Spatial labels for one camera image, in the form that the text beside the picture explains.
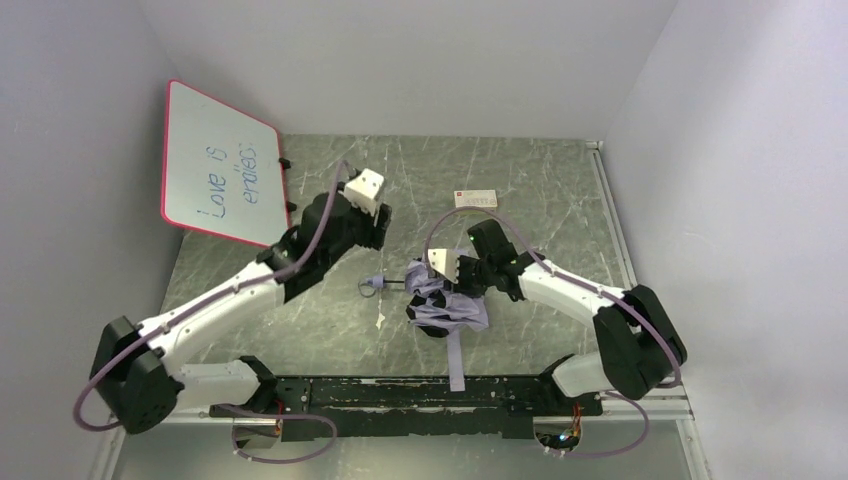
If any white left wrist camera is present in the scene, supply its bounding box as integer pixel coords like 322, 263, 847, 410
342, 169, 385, 218

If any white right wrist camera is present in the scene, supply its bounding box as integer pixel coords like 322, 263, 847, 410
426, 248, 465, 284

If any aluminium frame rail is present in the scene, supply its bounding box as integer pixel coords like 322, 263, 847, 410
109, 375, 694, 425

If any small white cardboard box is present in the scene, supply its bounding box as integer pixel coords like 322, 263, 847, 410
454, 189, 499, 214

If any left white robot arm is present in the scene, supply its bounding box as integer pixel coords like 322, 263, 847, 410
87, 192, 392, 434

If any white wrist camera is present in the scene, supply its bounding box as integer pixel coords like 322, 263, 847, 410
342, 169, 385, 218
426, 248, 465, 284

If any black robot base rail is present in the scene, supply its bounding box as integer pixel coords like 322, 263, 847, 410
240, 374, 603, 441

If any light purple folding umbrella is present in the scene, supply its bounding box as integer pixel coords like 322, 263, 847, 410
357, 259, 490, 392

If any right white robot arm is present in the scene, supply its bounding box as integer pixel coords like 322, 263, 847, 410
458, 220, 688, 400

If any red framed whiteboard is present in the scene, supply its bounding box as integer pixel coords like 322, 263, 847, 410
160, 79, 291, 247

